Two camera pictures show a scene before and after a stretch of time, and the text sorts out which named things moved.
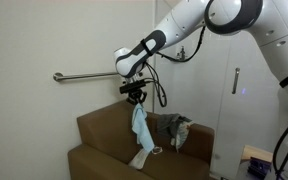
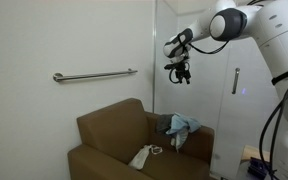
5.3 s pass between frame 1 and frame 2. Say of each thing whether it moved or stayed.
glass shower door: stayed
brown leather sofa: stayed
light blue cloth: moved
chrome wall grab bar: stayed
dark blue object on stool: stayed
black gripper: moved
